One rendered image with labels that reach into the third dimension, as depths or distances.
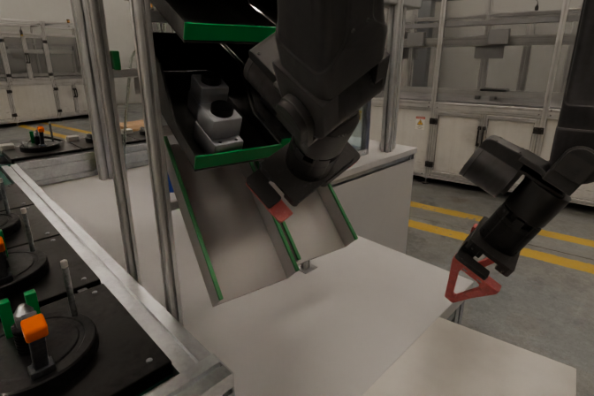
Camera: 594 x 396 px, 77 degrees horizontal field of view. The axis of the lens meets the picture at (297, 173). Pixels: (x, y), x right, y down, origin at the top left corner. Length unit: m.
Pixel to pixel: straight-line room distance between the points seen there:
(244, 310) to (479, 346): 0.42
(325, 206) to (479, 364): 0.36
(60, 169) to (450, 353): 1.50
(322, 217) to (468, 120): 3.53
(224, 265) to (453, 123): 3.77
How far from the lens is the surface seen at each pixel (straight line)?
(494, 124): 4.14
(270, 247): 0.63
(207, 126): 0.51
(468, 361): 0.74
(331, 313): 0.77
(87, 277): 0.76
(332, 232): 0.72
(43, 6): 11.92
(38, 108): 9.79
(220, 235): 0.62
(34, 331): 0.49
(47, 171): 1.74
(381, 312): 0.79
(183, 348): 0.58
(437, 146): 4.29
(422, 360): 0.71
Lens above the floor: 1.33
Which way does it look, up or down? 17 degrees down
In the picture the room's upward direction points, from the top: straight up
